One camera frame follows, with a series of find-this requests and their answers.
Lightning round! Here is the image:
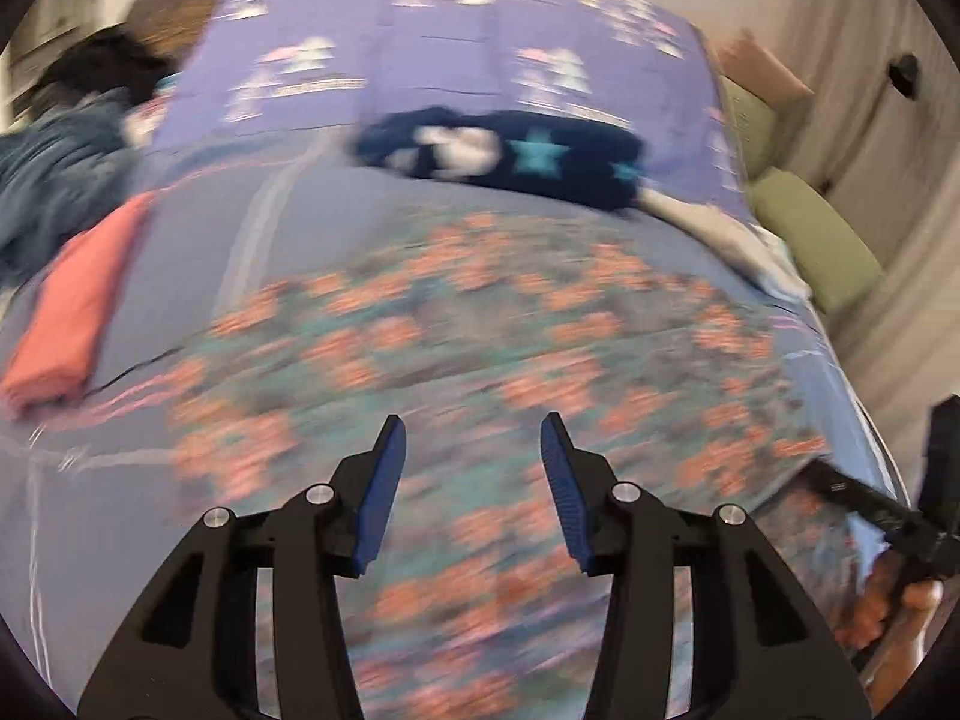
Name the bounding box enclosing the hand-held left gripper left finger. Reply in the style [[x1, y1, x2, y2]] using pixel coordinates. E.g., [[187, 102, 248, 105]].
[[79, 414, 410, 720]]

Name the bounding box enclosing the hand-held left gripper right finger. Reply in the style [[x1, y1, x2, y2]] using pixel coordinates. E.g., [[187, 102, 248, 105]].
[[540, 412, 875, 720]]

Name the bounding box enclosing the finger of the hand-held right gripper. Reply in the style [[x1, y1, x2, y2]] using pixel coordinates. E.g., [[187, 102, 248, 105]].
[[804, 459, 947, 582]]

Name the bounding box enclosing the floral print garment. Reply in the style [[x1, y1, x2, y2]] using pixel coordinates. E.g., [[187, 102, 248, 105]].
[[169, 210, 863, 720]]

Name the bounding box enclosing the person's right hand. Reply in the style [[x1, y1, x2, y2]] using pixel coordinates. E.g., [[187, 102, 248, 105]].
[[834, 551, 944, 691]]

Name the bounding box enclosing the green pillow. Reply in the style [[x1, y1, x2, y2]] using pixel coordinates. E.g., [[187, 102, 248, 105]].
[[750, 169, 886, 312], [720, 79, 781, 181]]

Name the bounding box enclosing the folded light grey cloth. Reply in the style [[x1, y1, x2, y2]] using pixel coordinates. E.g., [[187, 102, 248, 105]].
[[641, 187, 811, 301]]

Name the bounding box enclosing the navy star print blanket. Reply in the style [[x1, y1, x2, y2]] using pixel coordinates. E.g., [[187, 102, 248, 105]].
[[351, 109, 647, 212]]

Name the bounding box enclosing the folded pink cloth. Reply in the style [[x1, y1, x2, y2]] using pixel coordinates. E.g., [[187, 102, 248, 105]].
[[0, 191, 158, 413]]

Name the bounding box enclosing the purple tree print sheet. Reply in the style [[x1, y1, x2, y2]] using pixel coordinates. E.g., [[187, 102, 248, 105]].
[[150, 0, 755, 226]]

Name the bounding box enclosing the tan pillow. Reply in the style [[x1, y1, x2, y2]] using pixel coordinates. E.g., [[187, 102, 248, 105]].
[[712, 30, 815, 102]]

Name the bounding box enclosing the beige curtain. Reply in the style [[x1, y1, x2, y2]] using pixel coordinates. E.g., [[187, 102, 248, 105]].
[[679, 0, 960, 406]]

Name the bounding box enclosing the blue-grey fleece blanket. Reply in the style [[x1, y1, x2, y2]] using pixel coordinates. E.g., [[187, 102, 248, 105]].
[[0, 86, 151, 286]]

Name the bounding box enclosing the black clothing heap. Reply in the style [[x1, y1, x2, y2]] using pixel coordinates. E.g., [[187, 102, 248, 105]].
[[34, 26, 177, 117]]

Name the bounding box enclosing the patterned headboard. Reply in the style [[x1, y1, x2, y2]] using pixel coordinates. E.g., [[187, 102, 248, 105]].
[[124, 0, 233, 65]]

